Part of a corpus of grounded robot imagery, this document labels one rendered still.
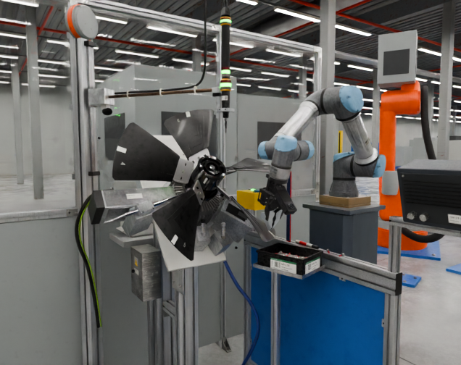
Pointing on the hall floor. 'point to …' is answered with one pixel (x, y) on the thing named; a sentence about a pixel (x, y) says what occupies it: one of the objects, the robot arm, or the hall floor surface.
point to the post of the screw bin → (275, 319)
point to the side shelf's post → (151, 332)
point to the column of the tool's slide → (90, 242)
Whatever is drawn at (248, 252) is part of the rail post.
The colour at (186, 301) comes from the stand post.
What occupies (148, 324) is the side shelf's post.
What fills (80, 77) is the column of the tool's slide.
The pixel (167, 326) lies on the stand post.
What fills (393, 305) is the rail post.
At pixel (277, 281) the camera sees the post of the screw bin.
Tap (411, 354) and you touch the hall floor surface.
